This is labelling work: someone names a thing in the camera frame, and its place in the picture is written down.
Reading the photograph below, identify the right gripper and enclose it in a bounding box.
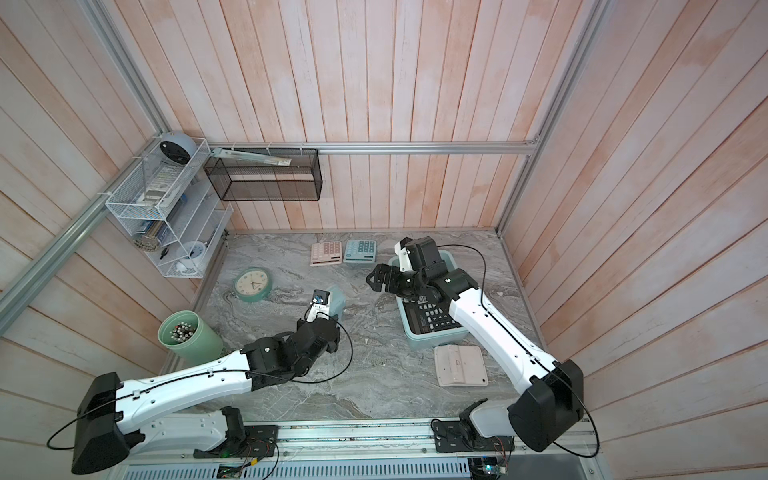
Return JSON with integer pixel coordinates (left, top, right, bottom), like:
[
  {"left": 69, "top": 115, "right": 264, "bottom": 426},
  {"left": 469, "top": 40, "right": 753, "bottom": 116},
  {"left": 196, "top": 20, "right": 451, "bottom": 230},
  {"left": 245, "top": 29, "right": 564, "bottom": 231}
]
[{"left": 367, "top": 264, "right": 430, "bottom": 300}]

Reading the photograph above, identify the upturned light blue calculator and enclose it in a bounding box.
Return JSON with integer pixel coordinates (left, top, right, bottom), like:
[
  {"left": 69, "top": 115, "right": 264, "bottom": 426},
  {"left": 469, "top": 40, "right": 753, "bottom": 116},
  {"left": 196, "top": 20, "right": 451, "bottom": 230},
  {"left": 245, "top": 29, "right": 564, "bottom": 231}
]
[{"left": 327, "top": 285, "right": 346, "bottom": 321}]

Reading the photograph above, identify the small pink calculator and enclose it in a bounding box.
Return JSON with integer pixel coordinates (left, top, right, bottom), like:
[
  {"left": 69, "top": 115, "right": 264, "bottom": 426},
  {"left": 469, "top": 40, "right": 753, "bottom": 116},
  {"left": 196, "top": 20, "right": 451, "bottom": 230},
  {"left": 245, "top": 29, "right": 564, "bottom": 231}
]
[{"left": 310, "top": 241, "right": 343, "bottom": 267}]

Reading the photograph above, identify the black calculator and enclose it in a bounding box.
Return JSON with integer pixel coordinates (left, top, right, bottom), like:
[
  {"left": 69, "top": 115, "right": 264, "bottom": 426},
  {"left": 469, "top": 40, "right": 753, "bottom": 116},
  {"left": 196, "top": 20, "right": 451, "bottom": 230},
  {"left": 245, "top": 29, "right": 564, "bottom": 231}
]
[{"left": 403, "top": 301, "right": 460, "bottom": 335}]

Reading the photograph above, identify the mint green storage box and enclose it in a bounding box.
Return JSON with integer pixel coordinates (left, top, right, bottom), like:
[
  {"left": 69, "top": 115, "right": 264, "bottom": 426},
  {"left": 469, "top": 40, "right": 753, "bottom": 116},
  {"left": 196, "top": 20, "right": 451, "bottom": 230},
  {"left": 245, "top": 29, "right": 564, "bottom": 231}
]
[{"left": 388, "top": 248, "right": 470, "bottom": 352}]

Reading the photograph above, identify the upturned pink calculator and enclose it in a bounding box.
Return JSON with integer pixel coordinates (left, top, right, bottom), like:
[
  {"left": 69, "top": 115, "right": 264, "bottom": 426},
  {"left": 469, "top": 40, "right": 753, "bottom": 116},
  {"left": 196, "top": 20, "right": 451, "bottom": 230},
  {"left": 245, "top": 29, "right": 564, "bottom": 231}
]
[{"left": 434, "top": 345, "right": 488, "bottom": 387}]

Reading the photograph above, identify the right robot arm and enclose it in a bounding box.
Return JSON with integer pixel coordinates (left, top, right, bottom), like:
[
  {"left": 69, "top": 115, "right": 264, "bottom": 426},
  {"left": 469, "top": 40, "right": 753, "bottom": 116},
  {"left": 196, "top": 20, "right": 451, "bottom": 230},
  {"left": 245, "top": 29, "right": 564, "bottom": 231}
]
[{"left": 366, "top": 236, "right": 593, "bottom": 453}]

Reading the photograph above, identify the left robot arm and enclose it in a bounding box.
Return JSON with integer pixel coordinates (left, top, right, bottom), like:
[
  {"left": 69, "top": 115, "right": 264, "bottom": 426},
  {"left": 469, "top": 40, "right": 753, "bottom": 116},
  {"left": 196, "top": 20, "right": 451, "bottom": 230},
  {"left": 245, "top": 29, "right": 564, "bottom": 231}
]
[{"left": 69, "top": 314, "right": 348, "bottom": 475}]

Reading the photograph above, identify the small teal calculator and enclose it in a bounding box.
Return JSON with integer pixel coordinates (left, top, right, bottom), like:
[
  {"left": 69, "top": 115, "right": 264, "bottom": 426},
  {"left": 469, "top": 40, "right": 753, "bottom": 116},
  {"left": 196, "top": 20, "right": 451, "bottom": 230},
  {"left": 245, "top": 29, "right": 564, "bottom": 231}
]
[{"left": 343, "top": 239, "right": 377, "bottom": 264}]

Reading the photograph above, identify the green round clock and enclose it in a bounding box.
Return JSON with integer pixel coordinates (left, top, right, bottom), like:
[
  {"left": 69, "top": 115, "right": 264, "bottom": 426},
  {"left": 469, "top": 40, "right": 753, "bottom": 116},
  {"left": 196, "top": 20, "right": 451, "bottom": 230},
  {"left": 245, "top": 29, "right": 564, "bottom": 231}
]
[{"left": 233, "top": 267, "right": 273, "bottom": 303}]

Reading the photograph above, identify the green pen cup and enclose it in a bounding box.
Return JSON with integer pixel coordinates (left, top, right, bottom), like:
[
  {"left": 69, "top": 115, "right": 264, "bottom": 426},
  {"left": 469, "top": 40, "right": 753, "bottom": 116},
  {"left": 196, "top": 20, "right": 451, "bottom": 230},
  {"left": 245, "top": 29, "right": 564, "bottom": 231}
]
[{"left": 157, "top": 310, "right": 224, "bottom": 366}]

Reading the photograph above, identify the white mug on shelf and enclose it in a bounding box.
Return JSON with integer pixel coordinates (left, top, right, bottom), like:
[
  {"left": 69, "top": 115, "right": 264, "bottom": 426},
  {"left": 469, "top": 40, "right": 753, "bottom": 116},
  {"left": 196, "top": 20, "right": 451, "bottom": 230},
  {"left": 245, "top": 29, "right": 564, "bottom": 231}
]
[{"left": 175, "top": 241, "right": 207, "bottom": 276}]

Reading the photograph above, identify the ruler on basket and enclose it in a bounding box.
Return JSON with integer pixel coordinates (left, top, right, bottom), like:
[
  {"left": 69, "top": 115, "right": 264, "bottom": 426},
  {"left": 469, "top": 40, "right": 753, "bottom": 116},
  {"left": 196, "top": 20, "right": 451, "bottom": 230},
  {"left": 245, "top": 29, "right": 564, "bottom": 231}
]
[{"left": 210, "top": 148, "right": 292, "bottom": 167}]

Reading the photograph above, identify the black mesh basket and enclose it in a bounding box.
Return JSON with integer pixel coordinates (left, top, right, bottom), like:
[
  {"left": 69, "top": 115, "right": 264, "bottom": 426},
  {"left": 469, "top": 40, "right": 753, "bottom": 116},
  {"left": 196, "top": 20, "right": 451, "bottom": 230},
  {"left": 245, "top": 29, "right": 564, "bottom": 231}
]
[{"left": 204, "top": 147, "right": 323, "bottom": 202}]

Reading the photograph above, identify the grey round alarm clock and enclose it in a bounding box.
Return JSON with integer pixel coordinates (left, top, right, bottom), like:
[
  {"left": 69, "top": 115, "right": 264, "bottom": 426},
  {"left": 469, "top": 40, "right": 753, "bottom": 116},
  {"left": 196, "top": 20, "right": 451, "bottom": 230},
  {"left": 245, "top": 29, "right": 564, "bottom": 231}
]
[{"left": 159, "top": 132, "right": 197, "bottom": 166}]

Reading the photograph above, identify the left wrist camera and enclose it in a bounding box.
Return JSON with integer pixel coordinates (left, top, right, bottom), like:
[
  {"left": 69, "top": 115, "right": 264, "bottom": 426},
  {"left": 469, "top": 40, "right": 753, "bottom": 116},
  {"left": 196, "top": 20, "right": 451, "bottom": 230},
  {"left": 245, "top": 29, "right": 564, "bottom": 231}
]
[{"left": 304, "top": 289, "right": 331, "bottom": 322}]

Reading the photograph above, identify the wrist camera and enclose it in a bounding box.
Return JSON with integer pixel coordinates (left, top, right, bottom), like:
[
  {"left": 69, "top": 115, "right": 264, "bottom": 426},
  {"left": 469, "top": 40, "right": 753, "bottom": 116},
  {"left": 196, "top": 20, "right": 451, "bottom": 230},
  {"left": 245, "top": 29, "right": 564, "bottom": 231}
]
[
  {"left": 304, "top": 289, "right": 331, "bottom": 322},
  {"left": 394, "top": 237, "right": 413, "bottom": 272}
]

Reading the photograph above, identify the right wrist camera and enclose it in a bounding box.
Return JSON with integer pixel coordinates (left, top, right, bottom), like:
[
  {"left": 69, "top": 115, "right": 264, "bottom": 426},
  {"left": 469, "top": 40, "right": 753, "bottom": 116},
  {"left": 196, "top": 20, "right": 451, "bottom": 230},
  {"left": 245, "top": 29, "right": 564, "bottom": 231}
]
[{"left": 394, "top": 237, "right": 413, "bottom": 272}]

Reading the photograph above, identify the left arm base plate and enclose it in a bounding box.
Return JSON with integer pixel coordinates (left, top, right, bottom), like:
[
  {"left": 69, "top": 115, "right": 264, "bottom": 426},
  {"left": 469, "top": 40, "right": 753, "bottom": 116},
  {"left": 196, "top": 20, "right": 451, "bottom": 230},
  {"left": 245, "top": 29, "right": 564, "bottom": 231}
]
[{"left": 211, "top": 425, "right": 279, "bottom": 461}]

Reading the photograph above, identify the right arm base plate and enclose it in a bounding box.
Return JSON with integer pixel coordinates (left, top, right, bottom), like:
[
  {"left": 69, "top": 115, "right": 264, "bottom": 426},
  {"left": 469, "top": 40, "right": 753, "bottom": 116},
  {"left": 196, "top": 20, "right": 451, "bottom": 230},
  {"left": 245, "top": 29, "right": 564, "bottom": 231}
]
[{"left": 430, "top": 419, "right": 515, "bottom": 453}]

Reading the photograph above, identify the white wire shelf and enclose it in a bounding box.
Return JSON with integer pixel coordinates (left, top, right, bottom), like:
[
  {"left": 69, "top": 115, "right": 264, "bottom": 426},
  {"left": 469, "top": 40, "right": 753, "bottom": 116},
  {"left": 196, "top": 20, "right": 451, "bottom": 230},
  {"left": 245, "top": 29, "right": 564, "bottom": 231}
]
[{"left": 106, "top": 136, "right": 233, "bottom": 279}]

